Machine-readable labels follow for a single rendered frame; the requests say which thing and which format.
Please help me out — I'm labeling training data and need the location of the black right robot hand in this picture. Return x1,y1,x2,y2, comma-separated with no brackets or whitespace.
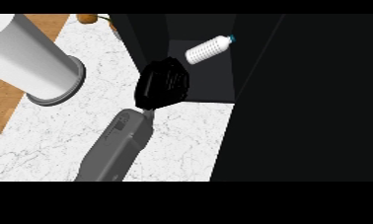
132,56,190,111

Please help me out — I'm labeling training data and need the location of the dark grey cabinet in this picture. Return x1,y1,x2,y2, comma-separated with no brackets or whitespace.
107,13,288,105

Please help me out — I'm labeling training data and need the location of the white plastic water bottle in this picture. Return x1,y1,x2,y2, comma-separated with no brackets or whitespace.
184,35,237,66

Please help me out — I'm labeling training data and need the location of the dark grey cabinet door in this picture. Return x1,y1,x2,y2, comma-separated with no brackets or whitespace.
207,13,373,183

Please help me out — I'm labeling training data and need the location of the orange-brown round vegetable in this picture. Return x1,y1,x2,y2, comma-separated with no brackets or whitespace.
75,13,100,25

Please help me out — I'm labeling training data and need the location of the white cylinder with grey rim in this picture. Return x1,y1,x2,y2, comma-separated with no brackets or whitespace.
0,13,86,108

